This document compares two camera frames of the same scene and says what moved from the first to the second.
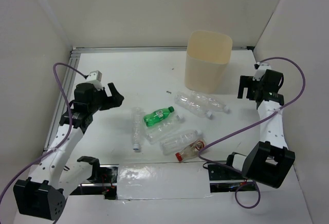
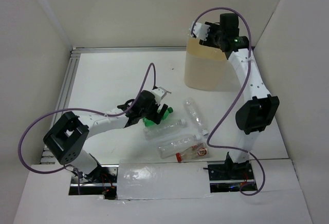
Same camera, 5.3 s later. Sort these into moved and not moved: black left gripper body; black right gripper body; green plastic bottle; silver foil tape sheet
Moved: black left gripper body; black right gripper body
Not moved: green plastic bottle; silver foil tape sheet
